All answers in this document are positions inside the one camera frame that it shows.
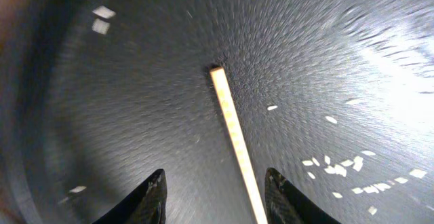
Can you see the round black tray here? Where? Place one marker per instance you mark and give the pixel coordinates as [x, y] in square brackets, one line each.
[96, 95]

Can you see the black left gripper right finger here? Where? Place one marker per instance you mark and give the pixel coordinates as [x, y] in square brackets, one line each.
[285, 204]

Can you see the wooden chopstick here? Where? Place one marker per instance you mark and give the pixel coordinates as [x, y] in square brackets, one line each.
[231, 119]

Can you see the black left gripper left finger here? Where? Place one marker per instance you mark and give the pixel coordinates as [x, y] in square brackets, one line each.
[145, 205]

